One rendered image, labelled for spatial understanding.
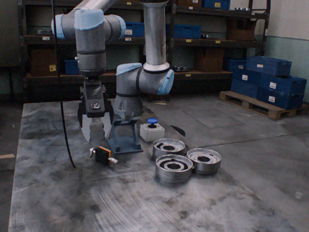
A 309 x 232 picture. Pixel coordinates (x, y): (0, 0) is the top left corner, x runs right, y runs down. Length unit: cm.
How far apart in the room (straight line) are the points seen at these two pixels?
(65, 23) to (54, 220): 55
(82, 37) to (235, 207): 56
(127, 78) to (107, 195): 68
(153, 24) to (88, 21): 48
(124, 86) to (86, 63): 57
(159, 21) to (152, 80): 25
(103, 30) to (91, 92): 16
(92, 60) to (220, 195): 48
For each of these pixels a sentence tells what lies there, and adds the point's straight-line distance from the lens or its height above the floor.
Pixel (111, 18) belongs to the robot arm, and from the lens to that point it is 85.
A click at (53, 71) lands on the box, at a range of 428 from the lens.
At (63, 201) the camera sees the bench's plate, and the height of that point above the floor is 80.
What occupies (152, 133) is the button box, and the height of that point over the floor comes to 83.
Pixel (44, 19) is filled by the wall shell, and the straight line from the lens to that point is 473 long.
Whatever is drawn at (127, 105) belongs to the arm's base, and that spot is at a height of 85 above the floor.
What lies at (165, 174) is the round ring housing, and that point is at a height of 83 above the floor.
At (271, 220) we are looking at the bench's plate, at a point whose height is 80.
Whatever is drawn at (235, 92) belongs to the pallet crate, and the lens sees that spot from 514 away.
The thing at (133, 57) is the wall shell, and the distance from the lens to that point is 499.
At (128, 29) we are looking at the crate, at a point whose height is 111.
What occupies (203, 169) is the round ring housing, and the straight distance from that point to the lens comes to 85.
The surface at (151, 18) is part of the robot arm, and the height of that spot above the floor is 123.
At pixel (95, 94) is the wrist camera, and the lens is 76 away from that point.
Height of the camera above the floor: 121
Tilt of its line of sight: 18 degrees down
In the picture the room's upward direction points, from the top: 3 degrees clockwise
